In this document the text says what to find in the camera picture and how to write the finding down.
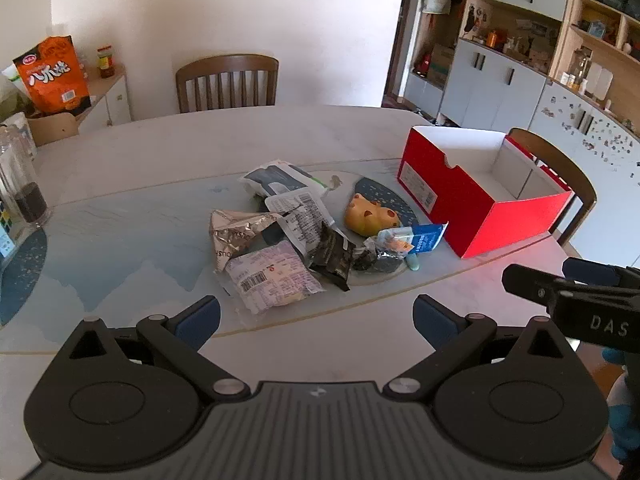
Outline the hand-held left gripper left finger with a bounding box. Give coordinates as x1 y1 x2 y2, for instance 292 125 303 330
52 295 252 405

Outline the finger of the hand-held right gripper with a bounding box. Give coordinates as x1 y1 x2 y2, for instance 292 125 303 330
562 257 640 287
502 263 640 307

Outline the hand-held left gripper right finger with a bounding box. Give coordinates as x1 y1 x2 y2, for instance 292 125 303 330
383 294 581 405

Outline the blue and white packet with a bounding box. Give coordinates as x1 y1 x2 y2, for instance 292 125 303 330
377 223 449 259

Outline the clear printed bread packet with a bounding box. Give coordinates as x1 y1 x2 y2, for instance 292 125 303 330
224 239 327 316

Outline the silver foil bag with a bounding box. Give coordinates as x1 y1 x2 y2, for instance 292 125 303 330
208 208 284 274

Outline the red cardboard box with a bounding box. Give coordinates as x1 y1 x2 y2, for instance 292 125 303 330
397 125 574 260

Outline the black snack packet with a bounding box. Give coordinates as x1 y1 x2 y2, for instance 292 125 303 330
306 221 358 293

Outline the yellow spotted animal toy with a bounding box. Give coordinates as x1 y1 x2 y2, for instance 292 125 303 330
343 192 402 237

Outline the clear packet with black text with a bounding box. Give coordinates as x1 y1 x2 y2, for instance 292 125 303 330
263 188 337 262

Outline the white wet wipes pack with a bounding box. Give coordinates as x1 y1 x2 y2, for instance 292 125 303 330
237 160 329 199

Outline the person's right hand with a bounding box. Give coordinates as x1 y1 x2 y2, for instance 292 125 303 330
602 348 640 463

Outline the crumpled clear dark packet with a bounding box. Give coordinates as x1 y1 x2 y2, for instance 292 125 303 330
352 237 409 276

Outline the blue landscape table mat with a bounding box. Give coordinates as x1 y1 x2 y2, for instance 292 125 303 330
0 156 506 356

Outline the wooden chair with dark seat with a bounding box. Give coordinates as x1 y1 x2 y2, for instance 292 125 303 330
507 128 598 247

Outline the round dark blue dotted placemat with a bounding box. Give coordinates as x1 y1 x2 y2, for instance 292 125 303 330
352 177 422 277
0 227 49 329

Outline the blue and white carton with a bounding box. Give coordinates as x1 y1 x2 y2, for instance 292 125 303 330
0 200 24 272

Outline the glass jar with dark contents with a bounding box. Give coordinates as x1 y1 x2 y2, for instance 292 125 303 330
0 126 52 227

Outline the white sideboard cabinet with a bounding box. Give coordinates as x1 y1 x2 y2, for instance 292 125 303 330
74 72 133 134

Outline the large cardboard box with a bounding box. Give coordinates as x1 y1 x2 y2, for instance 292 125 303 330
427 43 456 86

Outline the small brown cardboard box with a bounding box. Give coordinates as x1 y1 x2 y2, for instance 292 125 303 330
25 112 81 147

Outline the wooden slat back chair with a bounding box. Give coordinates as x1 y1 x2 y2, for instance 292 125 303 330
174 53 280 114

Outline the white plastic bag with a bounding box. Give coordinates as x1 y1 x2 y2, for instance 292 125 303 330
0 112 39 162

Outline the sauce jar with red lid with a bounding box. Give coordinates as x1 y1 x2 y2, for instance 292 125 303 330
96 44 116 80

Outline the dark brown entrance door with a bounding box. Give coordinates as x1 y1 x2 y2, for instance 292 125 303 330
382 0 417 109

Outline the orange snack bag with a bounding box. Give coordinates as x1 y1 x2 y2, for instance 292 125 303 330
12 35 92 116

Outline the green and white bag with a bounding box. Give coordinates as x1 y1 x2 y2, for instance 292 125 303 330
0 64 27 107

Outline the white and wood wall cabinet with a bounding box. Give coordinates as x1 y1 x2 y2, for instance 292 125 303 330
400 0 640 271

